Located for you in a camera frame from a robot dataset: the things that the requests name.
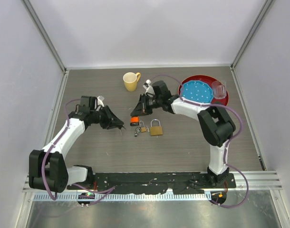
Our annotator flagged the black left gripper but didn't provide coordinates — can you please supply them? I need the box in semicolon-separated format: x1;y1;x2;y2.
90;105;123;129

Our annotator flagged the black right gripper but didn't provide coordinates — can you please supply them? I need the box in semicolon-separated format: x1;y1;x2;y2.
131;94;162;117

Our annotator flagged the orange black padlock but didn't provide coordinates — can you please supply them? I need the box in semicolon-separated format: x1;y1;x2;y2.
130;116;139;126

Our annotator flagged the small brass padlock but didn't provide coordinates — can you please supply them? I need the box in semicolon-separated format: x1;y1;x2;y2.
139;121;147;133

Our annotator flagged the large brass padlock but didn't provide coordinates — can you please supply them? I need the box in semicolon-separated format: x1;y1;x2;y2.
150;119;163;136

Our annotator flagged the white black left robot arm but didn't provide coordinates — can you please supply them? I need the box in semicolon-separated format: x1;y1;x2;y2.
29;96;124;198

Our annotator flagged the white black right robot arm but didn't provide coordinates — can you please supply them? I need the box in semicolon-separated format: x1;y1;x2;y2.
130;80;236;188

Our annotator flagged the yellow ceramic mug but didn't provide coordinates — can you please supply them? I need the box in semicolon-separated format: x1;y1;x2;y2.
123;72;141;92

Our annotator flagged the blue dotted dish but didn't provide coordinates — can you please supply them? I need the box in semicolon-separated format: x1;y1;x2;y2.
179;80;213;103

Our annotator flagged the dark red round plate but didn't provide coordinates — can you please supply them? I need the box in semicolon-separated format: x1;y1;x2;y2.
178;75;229;106

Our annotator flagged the clear drinking glass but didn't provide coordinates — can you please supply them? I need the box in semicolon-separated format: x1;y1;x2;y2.
212;80;227;99

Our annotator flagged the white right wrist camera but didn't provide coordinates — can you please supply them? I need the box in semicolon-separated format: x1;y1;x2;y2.
143;79;155;96

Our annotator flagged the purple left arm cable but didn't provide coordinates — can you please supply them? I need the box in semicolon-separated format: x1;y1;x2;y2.
41;98;116;205

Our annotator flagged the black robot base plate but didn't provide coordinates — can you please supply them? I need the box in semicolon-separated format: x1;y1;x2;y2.
80;172;236;195

